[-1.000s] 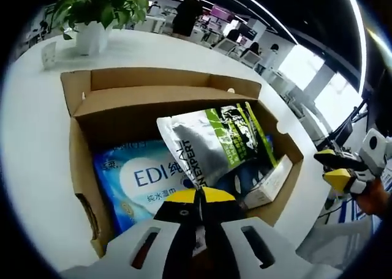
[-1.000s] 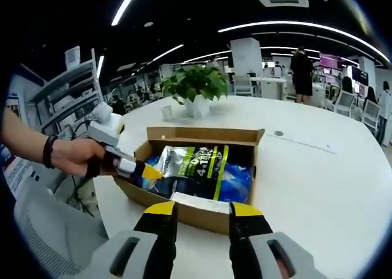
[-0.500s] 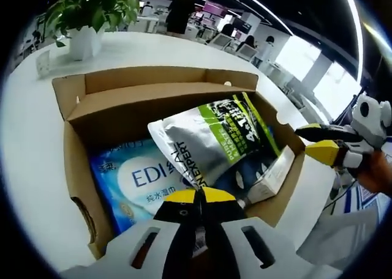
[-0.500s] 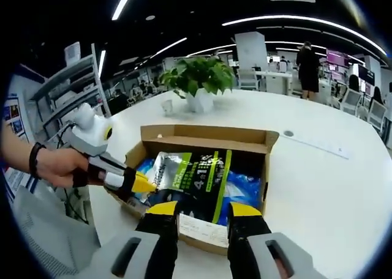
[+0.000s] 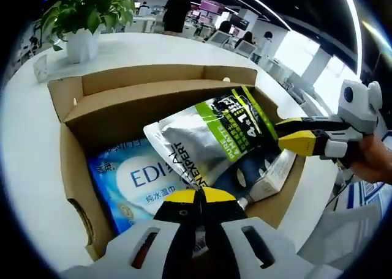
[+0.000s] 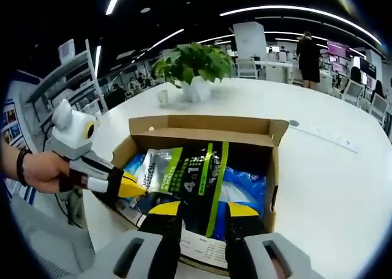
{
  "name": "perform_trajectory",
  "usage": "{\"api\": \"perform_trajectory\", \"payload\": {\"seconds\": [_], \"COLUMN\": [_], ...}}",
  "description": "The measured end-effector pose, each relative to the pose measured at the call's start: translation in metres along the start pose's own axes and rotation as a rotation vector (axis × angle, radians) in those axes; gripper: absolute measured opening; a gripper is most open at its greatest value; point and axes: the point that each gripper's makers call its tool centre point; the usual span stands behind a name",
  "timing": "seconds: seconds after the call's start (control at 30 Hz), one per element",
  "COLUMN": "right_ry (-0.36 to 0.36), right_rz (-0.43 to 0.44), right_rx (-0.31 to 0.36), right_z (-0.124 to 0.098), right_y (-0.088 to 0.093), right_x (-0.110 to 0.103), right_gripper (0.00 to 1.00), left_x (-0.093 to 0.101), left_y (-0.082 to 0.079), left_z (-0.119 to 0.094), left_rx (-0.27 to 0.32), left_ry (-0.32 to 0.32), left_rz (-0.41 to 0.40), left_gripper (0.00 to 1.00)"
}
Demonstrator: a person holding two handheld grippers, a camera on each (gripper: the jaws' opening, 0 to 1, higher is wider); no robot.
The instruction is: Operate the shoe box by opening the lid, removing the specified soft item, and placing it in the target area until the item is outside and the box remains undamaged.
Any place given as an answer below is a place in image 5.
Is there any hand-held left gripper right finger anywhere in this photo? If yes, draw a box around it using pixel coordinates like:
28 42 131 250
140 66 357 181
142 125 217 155
200 186 341 279

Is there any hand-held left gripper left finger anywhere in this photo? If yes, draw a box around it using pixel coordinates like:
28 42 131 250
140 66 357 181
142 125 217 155
61 189 203 279

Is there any blue patterned packet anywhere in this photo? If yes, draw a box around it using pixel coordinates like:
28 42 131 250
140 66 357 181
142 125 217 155
220 152 280 201

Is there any blue wet wipes pack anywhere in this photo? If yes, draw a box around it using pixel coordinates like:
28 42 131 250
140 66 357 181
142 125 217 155
87 138 191 236

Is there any silver green soft pouch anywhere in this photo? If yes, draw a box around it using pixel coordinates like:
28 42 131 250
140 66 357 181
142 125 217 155
143 86 283 195

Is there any brown cardboard shoe box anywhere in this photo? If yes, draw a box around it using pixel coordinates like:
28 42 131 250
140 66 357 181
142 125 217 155
47 65 307 261

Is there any person's right hand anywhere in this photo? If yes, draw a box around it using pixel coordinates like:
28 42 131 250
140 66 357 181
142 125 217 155
345 134 392 185

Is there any white carton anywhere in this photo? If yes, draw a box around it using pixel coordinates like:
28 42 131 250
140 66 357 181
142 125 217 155
247 149 298 204

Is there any purple screen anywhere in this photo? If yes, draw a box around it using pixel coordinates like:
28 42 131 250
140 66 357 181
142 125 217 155
198 0 226 15

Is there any small clear cup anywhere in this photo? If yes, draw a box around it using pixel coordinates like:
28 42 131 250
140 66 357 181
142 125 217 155
32 54 50 84

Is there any potted green plant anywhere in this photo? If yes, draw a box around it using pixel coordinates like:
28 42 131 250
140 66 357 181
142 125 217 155
39 0 137 64

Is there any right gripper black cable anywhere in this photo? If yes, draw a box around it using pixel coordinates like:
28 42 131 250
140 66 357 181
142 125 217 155
324 165 353 214

